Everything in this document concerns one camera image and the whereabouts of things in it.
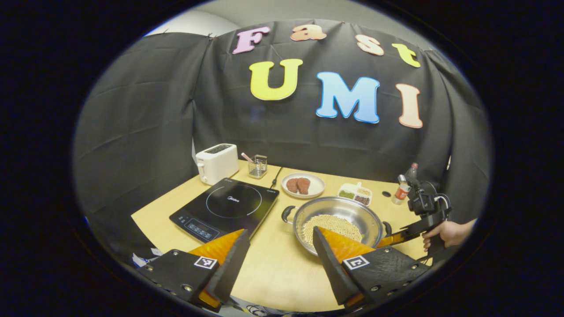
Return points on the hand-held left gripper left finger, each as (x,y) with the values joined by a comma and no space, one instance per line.
(233,268)

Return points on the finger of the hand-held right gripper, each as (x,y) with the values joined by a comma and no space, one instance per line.
(418,228)

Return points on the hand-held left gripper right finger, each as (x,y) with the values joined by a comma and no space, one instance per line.
(332,273)

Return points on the black induction cooktop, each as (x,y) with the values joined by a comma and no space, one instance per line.
(229,207)

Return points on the stainless steel pot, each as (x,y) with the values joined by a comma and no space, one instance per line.
(343,208)

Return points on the plastic bottle red label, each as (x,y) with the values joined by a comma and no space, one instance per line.
(400,193)

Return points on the pile of soybeans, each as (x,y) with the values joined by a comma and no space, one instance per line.
(335,224)

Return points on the white divided bean dish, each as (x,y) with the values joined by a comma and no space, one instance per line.
(354,193)

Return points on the white round plate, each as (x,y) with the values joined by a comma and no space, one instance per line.
(315,187)

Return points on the raw meat piece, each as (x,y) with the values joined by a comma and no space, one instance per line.
(291,185)
(303,186)

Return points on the white paper scrap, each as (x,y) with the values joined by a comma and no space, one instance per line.
(140,260)

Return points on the white toaster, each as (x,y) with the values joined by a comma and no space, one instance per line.
(218,165)

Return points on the pink utensil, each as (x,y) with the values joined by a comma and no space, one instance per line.
(246,157)

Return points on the black backdrop cloth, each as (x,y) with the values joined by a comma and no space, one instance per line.
(154,110)

